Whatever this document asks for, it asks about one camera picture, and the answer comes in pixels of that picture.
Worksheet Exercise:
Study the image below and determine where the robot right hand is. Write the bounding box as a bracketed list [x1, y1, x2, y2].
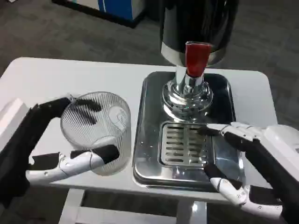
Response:
[198, 121, 299, 224]

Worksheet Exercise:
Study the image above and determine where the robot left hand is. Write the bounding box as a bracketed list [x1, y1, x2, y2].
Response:
[0, 97, 120, 210]

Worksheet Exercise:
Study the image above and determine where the clear ribbed glass cup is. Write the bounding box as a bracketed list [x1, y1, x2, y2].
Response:
[60, 91, 132, 176]

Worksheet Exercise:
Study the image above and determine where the slotted steel drip grid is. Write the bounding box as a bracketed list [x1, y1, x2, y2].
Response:
[158, 121, 215, 166]

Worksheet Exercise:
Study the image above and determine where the steel drip tray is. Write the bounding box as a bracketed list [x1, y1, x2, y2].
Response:
[132, 71, 245, 191]

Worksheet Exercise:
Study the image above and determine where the black and chrome drink dispenser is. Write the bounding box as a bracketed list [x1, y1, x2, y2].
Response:
[158, 0, 240, 123]

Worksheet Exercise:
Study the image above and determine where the blue and white cabinet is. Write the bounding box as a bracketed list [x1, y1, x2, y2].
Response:
[51, 0, 150, 29]

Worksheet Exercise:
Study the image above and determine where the white table frame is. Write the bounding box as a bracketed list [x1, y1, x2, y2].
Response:
[52, 189, 208, 224]

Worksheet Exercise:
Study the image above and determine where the red tap handle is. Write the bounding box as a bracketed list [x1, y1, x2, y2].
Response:
[185, 41, 212, 77]

